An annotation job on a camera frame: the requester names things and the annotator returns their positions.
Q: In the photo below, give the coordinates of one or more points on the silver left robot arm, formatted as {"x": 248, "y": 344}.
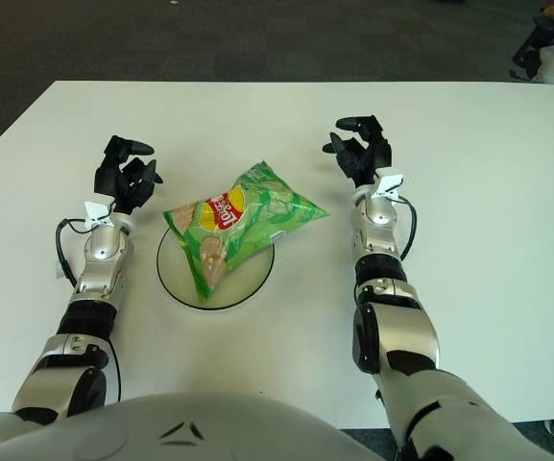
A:
{"x": 89, "y": 283}

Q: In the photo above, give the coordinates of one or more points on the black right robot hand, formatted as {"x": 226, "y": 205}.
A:
{"x": 368, "y": 153}

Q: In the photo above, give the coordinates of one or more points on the grey robot torso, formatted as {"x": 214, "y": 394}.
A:
{"x": 171, "y": 427}

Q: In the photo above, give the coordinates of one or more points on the white right wrist connector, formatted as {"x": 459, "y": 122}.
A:
{"x": 389, "y": 183}

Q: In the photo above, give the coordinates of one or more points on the white left wrist connector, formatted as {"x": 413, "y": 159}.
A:
{"x": 95, "y": 212}

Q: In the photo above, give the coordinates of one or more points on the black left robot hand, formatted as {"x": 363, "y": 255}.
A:
{"x": 113, "y": 180}

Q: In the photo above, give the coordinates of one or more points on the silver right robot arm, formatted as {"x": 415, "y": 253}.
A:
{"x": 396, "y": 317}

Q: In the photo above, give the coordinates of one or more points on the white plate with black rim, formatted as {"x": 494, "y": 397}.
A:
{"x": 238, "y": 288}

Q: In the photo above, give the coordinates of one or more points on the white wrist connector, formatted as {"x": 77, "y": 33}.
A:
{"x": 389, "y": 183}
{"x": 95, "y": 212}

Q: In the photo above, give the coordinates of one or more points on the black office chair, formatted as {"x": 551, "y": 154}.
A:
{"x": 528, "y": 50}

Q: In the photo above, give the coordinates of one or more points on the green chips bag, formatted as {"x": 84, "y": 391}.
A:
{"x": 252, "y": 216}

